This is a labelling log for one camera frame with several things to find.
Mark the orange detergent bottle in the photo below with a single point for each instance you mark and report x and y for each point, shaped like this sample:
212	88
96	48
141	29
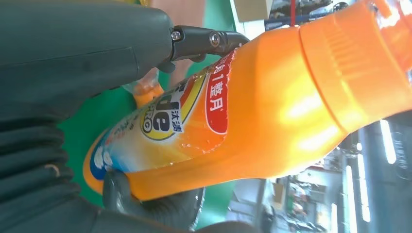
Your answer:
273	96
146	91

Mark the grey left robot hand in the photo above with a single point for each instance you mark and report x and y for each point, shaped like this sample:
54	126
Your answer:
80	48

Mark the red metal post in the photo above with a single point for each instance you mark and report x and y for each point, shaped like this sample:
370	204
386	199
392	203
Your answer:
293	13

